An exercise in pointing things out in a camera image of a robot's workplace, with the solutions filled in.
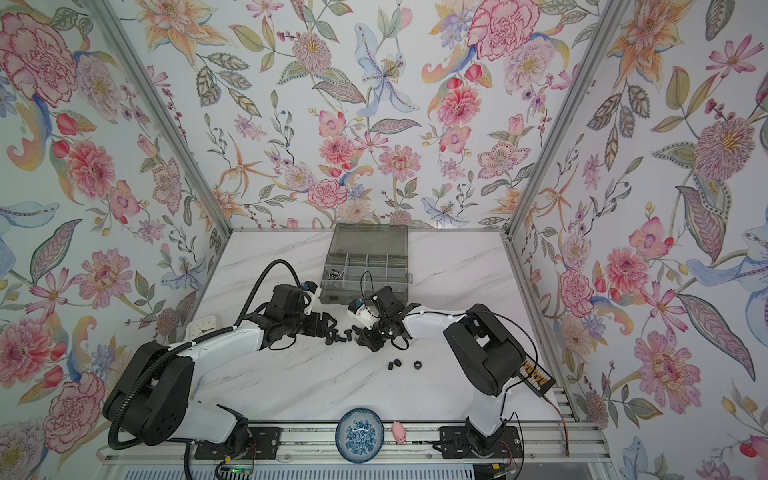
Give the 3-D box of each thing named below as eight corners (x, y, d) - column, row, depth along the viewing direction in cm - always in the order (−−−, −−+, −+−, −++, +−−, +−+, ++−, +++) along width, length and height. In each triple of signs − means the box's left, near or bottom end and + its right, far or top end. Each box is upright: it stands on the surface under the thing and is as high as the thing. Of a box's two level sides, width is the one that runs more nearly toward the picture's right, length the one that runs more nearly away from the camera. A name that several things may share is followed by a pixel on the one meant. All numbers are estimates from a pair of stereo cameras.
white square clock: (193, 344, 95) (185, 336, 91) (193, 331, 98) (185, 323, 94) (221, 334, 97) (214, 326, 93) (220, 321, 100) (213, 314, 96)
